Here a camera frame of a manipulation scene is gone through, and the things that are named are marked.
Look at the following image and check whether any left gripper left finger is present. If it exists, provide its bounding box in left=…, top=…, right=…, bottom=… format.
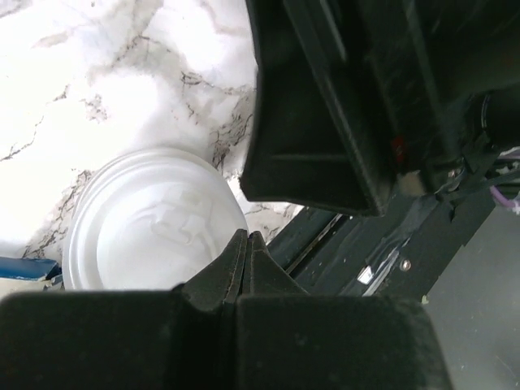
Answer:
left=1, top=230, right=248, bottom=389

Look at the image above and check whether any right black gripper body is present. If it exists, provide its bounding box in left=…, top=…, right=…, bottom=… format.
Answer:
left=284, top=1, right=519, bottom=195

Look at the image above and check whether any blue razor package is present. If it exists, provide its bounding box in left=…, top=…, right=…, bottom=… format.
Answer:
left=1, top=257, right=63, bottom=295

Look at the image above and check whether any stack of white lids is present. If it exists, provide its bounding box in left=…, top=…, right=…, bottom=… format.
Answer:
left=62, top=148, right=248, bottom=290

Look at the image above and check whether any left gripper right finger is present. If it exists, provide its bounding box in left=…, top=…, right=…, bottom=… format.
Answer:
left=237, top=232, right=453, bottom=389

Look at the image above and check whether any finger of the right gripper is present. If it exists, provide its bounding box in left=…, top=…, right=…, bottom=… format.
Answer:
left=240, top=1, right=390, bottom=216

